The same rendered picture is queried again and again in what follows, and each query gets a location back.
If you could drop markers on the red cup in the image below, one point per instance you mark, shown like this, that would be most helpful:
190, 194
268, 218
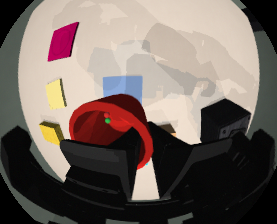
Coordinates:
87, 123

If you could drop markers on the magenta flat square tile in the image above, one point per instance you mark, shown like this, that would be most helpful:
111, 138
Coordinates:
62, 42

